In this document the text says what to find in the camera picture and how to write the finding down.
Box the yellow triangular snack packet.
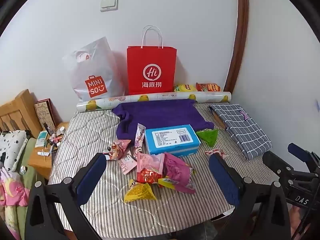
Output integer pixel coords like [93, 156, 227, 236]
[124, 179, 158, 203]

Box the wooden headboard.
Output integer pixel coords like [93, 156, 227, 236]
[0, 89, 43, 138]

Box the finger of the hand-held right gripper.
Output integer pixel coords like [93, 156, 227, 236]
[287, 143, 320, 170]
[262, 151, 313, 180]

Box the pink white triangular snack packet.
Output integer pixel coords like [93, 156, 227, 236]
[103, 140, 132, 160]

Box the fruit print paper roll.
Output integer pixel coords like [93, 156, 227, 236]
[76, 91, 232, 113]

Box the striped quilted table cover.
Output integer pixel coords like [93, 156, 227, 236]
[47, 102, 275, 238]

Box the long pink stick packet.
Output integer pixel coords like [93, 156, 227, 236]
[134, 123, 146, 155]

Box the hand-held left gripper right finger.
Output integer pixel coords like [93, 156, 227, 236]
[209, 152, 292, 240]

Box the green and pink candy packet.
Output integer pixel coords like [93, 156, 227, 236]
[205, 148, 229, 159]

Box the magenta snack packet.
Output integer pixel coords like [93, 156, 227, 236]
[162, 152, 197, 194]

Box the light pink snack packet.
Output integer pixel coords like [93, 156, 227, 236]
[136, 152, 165, 174]

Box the orange red snack bag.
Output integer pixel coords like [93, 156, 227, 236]
[195, 82, 221, 92]

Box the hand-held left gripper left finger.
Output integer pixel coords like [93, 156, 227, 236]
[25, 152, 108, 240]

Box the small pink white packet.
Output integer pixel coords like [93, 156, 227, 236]
[117, 154, 138, 175]

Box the brown wooden door frame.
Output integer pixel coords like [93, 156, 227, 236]
[224, 0, 249, 94]

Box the red paper bag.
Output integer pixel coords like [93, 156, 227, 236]
[126, 25, 177, 95]

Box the grey checked folded cloth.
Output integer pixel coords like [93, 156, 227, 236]
[209, 103, 272, 161]

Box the green triangular snack packet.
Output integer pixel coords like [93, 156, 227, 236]
[195, 128, 218, 147]

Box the wooden nightstand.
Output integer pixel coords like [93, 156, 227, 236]
[27, 122, 70, 180]

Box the white plastic shopping bag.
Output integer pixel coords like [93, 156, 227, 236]
[62, 36, 127, 100]

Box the white black spotted pillow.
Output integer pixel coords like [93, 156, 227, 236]
[0, 130, 30, 173]

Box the purple towel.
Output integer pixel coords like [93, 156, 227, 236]
[112, 99, 215, 141]

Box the white wall switch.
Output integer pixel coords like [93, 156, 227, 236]
[100, 0, 118, 12]

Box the red snack packet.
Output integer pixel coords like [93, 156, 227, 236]
[136, 169, 163, 184]

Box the yellow snack bag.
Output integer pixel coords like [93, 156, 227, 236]
[174, 84, 197, 92]

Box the blue tissue pack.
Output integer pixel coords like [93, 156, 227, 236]
[144, 124, 201, 157]

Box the green bed sheet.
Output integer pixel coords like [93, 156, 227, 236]
[0, 137, 38, 240]

